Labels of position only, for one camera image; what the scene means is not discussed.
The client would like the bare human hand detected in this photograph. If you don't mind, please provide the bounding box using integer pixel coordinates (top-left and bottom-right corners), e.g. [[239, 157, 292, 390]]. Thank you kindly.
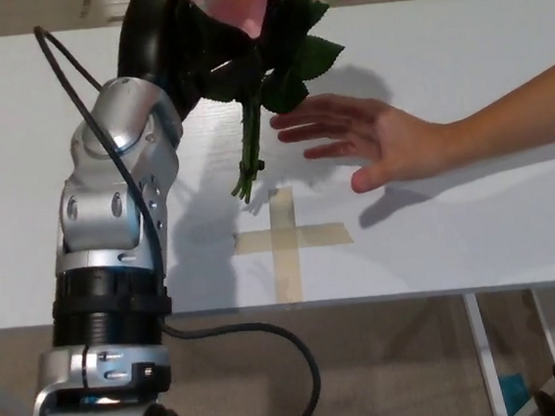
[[266, 82, 446, 204]]

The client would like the teal object on floor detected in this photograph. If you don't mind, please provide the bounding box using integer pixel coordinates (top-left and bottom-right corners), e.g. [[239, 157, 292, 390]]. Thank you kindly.
[[499, 371, 531, 416]]

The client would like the short beige tape strip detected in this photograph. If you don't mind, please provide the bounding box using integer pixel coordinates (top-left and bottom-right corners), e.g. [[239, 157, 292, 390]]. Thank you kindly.
[[233, 219, 355, 257]]

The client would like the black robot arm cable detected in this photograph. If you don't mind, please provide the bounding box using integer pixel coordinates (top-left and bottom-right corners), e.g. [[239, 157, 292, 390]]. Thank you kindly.
[[33, 3, 326, 416]]

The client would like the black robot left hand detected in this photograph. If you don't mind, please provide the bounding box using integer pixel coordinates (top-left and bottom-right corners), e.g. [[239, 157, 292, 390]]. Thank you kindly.
[[111, 0, 269, 130]]

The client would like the bare human forearm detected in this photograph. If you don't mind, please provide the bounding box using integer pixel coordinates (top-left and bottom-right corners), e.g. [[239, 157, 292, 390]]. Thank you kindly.
[[423, 51, 555, 179]]

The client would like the long beige tape strip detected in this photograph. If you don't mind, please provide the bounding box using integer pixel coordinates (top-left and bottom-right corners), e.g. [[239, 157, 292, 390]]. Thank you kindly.
[[264, 186, 306, 303]]

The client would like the white table leg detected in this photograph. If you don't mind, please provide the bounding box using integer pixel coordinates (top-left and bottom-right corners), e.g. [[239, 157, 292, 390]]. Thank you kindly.
[[462, 291, 508, 416], [531, 287, 555, 366]]

